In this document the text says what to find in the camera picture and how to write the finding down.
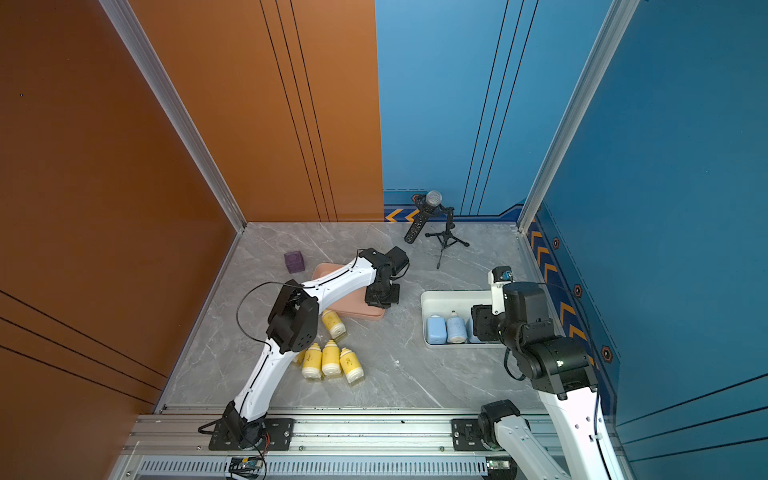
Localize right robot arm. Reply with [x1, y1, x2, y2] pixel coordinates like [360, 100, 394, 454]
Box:
[471, 279, 624, 479]

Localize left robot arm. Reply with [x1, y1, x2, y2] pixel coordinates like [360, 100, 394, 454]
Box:
[219, 247, 409, 449]

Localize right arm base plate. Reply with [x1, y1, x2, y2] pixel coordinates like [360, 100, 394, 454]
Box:
[450, 418, 496, 452]

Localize purple cube sharpener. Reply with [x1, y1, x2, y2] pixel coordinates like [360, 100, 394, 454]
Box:
[284, 251, 306, 274]

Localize green circuit board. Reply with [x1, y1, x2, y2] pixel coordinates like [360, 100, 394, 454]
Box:
[227, 456, 266, 479]

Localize white plastic tray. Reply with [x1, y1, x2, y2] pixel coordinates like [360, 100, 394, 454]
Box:
[421, 290, 503, 350]

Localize blue sharpener with red cap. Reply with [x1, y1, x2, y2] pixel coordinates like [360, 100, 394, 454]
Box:
[446, 311, 468, 344]

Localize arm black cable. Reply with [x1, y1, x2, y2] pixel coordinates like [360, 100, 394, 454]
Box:
[235, 257, 361, 421]
[502, 347, 613, 480]

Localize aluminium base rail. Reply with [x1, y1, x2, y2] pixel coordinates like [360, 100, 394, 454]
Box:
[107, 407, 637, 480]

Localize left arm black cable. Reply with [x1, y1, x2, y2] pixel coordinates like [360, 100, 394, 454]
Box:
[235, 257, 361, 421]

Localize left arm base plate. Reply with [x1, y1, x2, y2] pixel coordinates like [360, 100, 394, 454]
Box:
[198, 418, 295, 453]

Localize black microphone on tripod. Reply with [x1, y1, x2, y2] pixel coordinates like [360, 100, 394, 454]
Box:
[404, 190, 470, 269]

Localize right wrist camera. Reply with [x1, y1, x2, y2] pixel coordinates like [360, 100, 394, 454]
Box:
[488, 266, 513, 316]

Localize pink plastic tray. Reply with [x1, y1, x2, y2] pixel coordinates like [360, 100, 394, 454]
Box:
[312, 263, 386, 320]

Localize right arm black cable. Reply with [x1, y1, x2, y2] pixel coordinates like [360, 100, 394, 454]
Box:
[502, 347, 613, 480]

